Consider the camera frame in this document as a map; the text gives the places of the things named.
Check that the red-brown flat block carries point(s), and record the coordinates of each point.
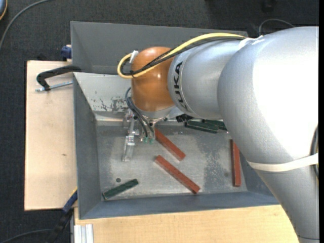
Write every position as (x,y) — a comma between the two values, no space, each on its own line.
(170,145)
(236,163)
(177,174)

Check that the pale wood board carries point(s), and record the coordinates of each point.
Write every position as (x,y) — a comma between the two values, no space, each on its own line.
(49,140)

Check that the grey metal bin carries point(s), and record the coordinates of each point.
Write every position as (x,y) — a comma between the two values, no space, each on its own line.
(86,161)

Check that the black cylinder on white bracket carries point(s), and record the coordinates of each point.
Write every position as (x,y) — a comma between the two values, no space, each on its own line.
(181,118)

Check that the dark green flat block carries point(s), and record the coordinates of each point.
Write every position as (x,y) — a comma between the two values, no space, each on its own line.
(217,123)
(120,189)
(201,127)

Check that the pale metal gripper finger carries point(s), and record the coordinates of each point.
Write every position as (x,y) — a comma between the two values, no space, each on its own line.
(128,148)
(127,121)

